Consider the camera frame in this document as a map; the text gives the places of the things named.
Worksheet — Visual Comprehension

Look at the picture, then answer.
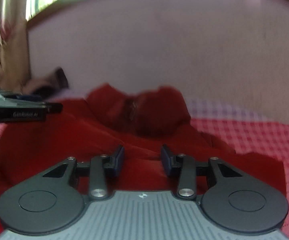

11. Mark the beige curtain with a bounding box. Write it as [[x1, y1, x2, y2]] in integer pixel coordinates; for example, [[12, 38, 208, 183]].
[[0, 0, 31, 92]]

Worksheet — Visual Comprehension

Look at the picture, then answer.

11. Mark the red puffer jacket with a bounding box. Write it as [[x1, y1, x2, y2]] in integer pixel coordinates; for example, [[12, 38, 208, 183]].
[[0, 85, 286, 233]]

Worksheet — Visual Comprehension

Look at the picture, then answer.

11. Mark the pink checked bed sheet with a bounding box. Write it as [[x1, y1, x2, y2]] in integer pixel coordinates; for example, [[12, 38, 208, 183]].
[[187, 100, 289, 237]]

